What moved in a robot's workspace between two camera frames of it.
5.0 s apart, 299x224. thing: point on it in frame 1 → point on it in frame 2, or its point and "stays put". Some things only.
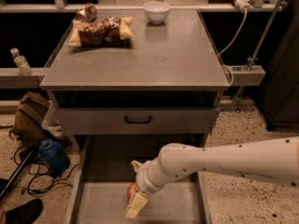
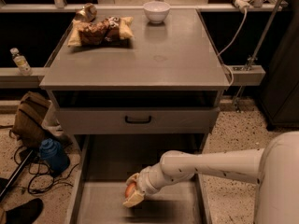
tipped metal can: x=88 y=12 stays put
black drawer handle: x=137 y=121 stays put
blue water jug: x=54 y=156 stays put
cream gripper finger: x=135 y=204 → x=133 y=201
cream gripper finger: x=136 y=165 → x=133 y=177
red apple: x=131 y=190 stays put
